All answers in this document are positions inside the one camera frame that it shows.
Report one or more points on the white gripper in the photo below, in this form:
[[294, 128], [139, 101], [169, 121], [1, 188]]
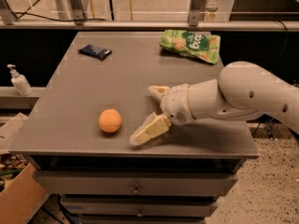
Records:
[[175, 104]]

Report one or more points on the orange fruit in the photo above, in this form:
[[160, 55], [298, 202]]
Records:
[[109, 120]]

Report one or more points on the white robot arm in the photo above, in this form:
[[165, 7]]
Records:
[[242, 91]]

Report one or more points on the green rice chip bag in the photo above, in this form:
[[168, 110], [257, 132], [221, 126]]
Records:
[[192, 44]]

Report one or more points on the grey drawer cabinet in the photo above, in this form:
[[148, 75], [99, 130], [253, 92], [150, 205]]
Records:
[[181, 174]]

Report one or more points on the dark blue snack packet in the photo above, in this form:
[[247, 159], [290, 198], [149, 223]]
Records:
[[95, 52]]

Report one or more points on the top drawer knob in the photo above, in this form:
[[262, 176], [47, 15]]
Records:
[[136, 190]]

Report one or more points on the white pump bottle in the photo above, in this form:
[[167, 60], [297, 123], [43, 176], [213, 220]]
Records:
[[19, 81]]

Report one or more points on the cardboard box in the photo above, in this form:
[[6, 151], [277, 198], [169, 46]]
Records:
[[23, 197]]

